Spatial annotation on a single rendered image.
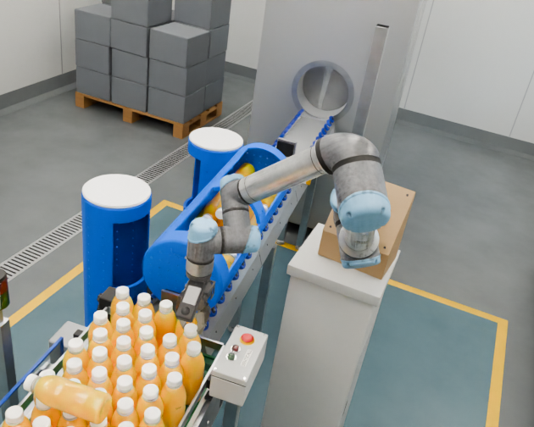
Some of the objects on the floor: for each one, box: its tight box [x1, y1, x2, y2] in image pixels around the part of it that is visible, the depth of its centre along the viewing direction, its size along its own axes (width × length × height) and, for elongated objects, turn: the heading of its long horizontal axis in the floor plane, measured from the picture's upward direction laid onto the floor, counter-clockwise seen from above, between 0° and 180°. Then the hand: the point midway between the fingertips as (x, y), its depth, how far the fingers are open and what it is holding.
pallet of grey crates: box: [75, 0, 231, 139], centre depth 560 cm, size 120×80×119 cm
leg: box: [295, 177, 318, 250], centre depth 396 cm, size 6×6×63 cm
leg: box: [253, 243, 277, 332], centre depth 314 cm, size 6×6×63 cm
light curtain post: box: [352, 24, 390, 137], centre depth 319 cm, size 6×6×170 cm
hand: (191, 329), depth 169 cm, fingers closed on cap, 4 cm apart
